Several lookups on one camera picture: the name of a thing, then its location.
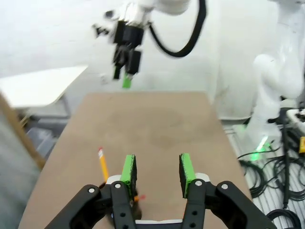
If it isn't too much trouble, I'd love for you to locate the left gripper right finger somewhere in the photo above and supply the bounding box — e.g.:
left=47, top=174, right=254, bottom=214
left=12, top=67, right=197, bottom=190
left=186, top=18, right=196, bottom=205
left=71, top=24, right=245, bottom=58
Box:
left=179, top=153, right=277, bottom=229

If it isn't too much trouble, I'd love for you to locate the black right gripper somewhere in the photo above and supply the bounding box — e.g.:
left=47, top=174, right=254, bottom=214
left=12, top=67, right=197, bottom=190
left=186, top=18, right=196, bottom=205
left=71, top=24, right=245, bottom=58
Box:
left=112, top=20, right=145, bottom=89

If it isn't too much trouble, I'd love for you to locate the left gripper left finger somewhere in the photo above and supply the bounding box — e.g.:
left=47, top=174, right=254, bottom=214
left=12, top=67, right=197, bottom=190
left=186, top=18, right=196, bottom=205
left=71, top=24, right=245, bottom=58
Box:
left=44, top=154, right=144, bottom=229

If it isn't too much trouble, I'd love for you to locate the yellow pencil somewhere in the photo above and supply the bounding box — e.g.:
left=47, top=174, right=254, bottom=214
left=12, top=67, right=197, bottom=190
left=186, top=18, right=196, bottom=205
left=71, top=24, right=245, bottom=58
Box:
left=97, top=147, right=110, bottom=183

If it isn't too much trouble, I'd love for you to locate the white table with legs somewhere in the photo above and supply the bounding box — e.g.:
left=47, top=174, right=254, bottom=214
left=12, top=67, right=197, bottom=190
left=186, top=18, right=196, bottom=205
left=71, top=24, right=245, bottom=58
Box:
left=0, top=65, right=90, bottom=120

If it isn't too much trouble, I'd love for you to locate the grey floor bin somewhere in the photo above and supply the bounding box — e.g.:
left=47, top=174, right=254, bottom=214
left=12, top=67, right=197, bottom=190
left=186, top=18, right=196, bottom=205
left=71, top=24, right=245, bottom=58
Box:
left=24, top=116, right=70, bottom=158

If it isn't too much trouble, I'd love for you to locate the black upright pole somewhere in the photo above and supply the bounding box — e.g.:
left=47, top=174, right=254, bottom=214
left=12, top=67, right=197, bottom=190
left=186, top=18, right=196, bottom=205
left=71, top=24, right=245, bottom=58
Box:
left=282, top=111, right=291, bottom=208

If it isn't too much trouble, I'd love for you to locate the wooden board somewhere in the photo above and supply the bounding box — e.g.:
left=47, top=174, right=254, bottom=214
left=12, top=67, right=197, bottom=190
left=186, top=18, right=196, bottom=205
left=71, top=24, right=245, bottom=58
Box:
left=0, top=89, right=46, bottom=170

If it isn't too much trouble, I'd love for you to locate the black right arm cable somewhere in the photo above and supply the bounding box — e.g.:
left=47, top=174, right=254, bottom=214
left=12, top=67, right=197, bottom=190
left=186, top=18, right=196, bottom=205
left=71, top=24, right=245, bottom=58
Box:
left=148, top=0, right=207, bottom=60

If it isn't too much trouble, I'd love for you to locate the black floor cable bundle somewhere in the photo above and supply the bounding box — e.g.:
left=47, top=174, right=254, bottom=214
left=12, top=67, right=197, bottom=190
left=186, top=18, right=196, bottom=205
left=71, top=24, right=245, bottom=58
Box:
left=237, top=152, right=305, bottom=199

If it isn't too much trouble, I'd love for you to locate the black coiled floor cable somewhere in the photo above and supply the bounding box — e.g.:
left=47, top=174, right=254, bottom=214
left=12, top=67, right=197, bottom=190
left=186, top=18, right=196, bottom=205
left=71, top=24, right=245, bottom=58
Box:
left=266, top=208, right=305, bottom=229

